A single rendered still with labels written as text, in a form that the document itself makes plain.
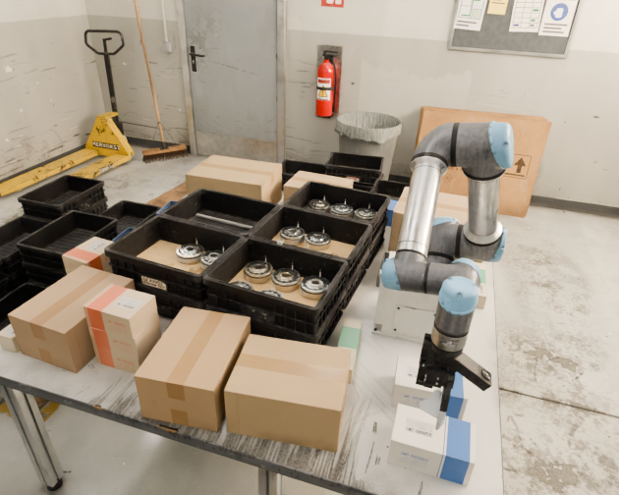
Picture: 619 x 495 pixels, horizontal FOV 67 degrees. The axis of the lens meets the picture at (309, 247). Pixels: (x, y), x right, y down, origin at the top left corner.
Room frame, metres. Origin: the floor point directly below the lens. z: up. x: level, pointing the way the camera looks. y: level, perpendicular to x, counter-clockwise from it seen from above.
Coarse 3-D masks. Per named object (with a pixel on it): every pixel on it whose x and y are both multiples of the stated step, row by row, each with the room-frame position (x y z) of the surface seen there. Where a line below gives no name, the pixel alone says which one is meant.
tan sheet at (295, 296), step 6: (240, 276) 1.37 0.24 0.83; (270, 282) 1.35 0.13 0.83; (258, 288) 1.31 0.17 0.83; (264, 288) 1.31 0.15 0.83; (270, 288) 1.31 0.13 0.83; (282, 294) 1.28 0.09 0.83; (288, 294) 1.28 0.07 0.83; (294, 294) 1.28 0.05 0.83; (300, 294) 1.28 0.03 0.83; (294, 300) 1.25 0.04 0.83; (300, 300) 1.25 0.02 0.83; (306, 300) 1.25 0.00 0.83; (312, 300) 1.25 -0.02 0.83; (318, 300) 1.25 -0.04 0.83
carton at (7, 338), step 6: (6, 330) 1.12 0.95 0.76; (12, 330) 1.12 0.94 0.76; (0, 336) 1.10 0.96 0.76; (6, 336) 1.09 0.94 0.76; (12, 336) 1.10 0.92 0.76; (0, 342) 1.10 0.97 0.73; (6, 342) 1.09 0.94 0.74; (12, 342) 1.08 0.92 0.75; (6, 348) 1.10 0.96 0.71; (12, 348) 1.09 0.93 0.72; (18, 348) 1.09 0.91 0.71
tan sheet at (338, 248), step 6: (306, 234) 1.70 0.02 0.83; (276, 240) 1.65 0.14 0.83; (300, 246) 1.61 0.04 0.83; (330, 246) 1.62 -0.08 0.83; (336, 246) 1.62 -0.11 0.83; (342, 246) 1.62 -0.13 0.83; (348, 246) 1.62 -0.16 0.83; (354, 246) 1.62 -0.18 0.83; (330, 252) 1.56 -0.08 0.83; (336, 252) 1.56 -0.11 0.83; (342, 252) 1.57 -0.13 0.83; (348, 252) 1.57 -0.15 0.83
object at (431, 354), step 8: (424, 336) 0.81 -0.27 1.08; (424, 344) 0.78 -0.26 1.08; (432, 344) 0.78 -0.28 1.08; (424, 352) 0.80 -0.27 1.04; (432, 352) 0.78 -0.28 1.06; (440, 352) 0.76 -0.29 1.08; (448, 352) 0.75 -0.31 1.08; (456, 352) 0.75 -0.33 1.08; (424, 360) 0.79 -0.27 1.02; (432, 360) 0.78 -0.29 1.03; (440, 360) 0.77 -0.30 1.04; (424, 368) 0.76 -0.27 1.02; (432, 368) 0.76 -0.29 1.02; (440, 368) 0.77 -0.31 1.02; (448, 368) 0.76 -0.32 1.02; (424, 376) 0.77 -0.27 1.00; (432, 376) 0.76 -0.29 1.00; (440, 376) 0.75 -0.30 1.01; (448, 376) 0.75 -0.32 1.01; (424, 384) 0.76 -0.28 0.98; (432, 384) 0.76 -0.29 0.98; (440, 384) 0.76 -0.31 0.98
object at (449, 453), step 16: (400, 416) 0.82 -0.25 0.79; (416, 416) 0.82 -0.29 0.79; (432, 416) 0.83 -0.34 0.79; (448, 416) 0.83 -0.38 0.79; (400, 432) 0.77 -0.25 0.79; (416, 432) 0.77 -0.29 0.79; (432, 432) 0.78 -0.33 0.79; (448, 432) 0.78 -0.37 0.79; (464, 432) 0.78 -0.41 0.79; (400, 448) 0.74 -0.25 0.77; (416, 448) 0.73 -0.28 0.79; (432, 448) 0.73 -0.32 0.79; (448, 448) 0.73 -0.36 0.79; (464, 448) 0.73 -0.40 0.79; (400, 464) 0.74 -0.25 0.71; (416, 464) 0.73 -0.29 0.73; (432, 464) 0.72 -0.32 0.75; (448, 464) 0.71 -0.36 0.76; (464, 464) 0.70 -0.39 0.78; (448, 480) 0.71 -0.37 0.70; (464, 480) 0.70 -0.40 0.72
